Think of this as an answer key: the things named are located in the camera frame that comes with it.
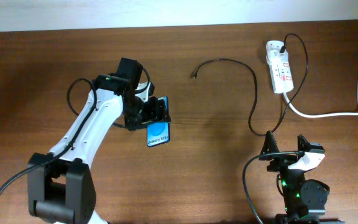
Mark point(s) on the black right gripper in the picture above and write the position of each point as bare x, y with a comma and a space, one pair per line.
282, 160

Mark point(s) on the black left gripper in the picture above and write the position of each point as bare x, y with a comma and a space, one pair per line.
156, 112

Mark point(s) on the blue Galaxy smartphone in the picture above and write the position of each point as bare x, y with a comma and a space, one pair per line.
158, 133

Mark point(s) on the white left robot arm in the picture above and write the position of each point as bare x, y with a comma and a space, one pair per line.
60, 186

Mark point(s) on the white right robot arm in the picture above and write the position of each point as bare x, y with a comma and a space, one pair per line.
304, 199

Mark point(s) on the white charger plug adapter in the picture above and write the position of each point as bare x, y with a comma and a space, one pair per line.
274, 56

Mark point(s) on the white power strip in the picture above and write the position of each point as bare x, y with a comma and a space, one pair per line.
280, 73

